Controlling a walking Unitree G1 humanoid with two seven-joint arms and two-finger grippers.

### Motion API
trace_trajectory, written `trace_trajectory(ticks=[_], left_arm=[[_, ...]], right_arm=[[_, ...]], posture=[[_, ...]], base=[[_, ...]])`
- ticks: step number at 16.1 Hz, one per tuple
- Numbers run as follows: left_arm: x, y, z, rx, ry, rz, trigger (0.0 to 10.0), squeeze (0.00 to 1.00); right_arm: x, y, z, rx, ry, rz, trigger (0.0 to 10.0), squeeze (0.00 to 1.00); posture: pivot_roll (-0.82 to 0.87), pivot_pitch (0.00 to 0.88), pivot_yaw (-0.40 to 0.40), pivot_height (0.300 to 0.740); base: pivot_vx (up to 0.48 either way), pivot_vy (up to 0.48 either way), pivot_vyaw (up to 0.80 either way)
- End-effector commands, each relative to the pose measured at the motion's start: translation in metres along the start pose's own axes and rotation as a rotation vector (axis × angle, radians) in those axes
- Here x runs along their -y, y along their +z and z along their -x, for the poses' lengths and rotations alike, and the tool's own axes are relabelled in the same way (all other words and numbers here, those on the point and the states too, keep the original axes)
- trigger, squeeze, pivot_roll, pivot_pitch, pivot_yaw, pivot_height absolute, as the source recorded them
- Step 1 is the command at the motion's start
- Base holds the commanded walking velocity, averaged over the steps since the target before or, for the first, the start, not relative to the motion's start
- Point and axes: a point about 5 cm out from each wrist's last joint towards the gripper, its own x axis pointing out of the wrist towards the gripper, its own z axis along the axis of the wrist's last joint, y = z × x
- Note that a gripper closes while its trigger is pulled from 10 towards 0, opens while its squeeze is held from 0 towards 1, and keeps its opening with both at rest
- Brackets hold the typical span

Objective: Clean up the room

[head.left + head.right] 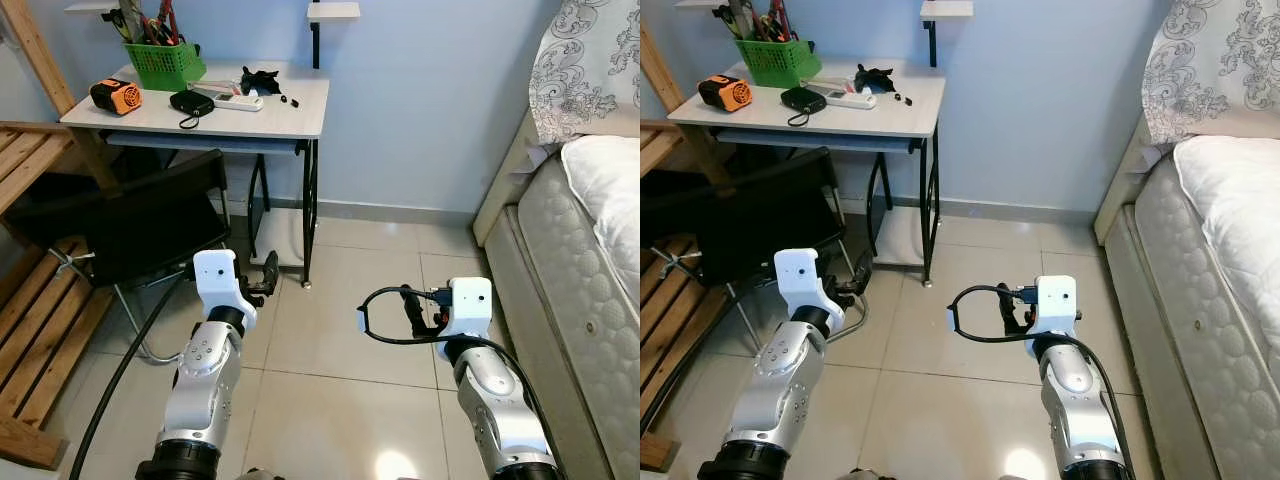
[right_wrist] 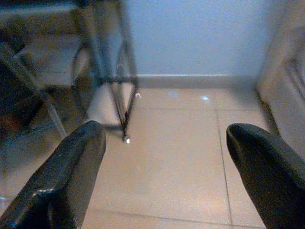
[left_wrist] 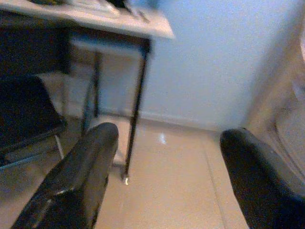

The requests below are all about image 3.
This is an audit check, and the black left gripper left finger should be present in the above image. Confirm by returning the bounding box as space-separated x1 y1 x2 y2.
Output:
11 122 119 229

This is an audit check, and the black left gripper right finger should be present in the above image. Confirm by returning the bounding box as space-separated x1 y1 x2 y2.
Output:
220 128 305 229

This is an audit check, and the black chair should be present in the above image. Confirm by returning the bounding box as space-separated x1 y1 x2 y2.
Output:
0 73 69 167

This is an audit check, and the beige door panel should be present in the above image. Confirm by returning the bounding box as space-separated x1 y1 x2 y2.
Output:
240 0 305 189

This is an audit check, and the white table with black legs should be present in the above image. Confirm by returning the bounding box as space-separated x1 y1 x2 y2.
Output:
0 0 176 185

